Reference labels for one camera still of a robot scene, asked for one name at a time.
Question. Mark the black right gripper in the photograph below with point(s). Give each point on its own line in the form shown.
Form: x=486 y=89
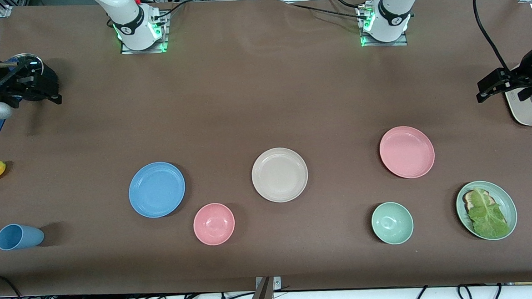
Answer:
x=26 y=83

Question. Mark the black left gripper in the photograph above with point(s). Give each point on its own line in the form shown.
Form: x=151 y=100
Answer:
x=515 y=81

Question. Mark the pink plate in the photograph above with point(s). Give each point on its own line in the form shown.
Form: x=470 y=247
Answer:
x=407 y=152

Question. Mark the blue plate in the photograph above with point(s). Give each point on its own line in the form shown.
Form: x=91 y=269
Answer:
x=156 y=190

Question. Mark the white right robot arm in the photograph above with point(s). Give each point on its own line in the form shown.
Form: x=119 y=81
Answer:
x=127 y=20

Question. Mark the glass lid with blue knob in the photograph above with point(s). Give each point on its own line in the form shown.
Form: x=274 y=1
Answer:
x=27 y=59

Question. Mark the beige appliance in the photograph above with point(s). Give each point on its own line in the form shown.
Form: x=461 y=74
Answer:
x=526 y=113

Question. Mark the bread slice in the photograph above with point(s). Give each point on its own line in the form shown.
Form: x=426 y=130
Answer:
x=469 y=199

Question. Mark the green plate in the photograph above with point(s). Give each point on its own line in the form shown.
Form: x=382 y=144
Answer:
x=505 y=203

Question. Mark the green lettuce leaf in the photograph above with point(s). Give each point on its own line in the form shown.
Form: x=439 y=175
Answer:
x=488 y=215

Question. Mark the blue cup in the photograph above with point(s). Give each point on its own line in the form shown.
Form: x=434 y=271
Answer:
x=20 y=236

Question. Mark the small green bowl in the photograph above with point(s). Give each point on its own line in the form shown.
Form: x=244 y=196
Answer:
x=392 y=223

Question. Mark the small pink bowl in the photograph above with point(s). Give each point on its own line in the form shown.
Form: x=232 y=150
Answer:
x=214 y=223

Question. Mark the beige plate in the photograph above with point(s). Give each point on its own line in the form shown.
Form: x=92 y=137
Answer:
x=279 y=174

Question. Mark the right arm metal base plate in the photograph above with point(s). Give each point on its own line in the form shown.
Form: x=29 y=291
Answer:
x=144 y=51

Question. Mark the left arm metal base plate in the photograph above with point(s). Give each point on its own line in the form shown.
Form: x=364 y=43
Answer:
x=383 y=44

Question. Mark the small metal bracket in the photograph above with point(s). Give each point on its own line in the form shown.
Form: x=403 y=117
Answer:
x=277 y=283

